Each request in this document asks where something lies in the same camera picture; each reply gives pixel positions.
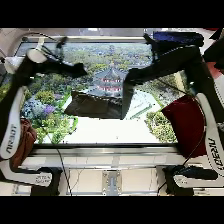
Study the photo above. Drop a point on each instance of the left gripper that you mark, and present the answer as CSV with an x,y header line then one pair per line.
x,y
75,69

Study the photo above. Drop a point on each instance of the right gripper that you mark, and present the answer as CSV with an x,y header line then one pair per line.
x,y
135,76

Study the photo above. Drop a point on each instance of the grey-brown T-shirt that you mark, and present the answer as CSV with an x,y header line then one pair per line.
x,y
96,105

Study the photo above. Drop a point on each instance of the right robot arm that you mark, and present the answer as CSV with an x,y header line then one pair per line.
x,y
213,113

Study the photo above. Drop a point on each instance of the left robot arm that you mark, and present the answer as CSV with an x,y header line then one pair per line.
x,y
13,133

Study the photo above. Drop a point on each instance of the dark blue garment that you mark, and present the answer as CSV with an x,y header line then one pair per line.
x,y
176,37

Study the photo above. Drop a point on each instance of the dark red garment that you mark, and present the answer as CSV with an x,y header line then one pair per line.
x,y
186,126

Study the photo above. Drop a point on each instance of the rust orange garment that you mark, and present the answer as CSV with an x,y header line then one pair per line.
x,y
216,70

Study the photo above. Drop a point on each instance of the black garment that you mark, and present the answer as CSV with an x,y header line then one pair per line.
x,y
215,50

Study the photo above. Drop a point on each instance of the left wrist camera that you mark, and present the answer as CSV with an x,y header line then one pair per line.
x,y
62,42

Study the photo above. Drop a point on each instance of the silver frame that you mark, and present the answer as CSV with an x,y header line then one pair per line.
x,y
113,151

